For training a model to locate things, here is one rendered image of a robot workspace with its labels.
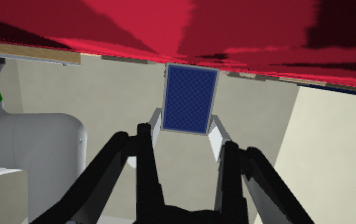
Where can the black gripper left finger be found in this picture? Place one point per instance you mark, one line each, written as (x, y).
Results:
(85, 200)

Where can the blue notebook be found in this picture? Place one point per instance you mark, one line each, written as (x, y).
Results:
(330, 89)

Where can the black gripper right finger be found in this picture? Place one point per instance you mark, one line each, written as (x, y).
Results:
(274, 201)

